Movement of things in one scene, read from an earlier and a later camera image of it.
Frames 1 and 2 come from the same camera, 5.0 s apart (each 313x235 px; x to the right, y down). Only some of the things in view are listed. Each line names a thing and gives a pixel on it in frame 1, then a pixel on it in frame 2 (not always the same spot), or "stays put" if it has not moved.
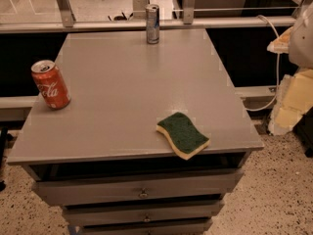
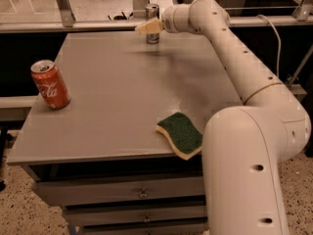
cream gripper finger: (281, 44) to (175, 20)
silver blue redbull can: (153, 23) stays put
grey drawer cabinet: (100, 156) stays put
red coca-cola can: (51, 84) stays put
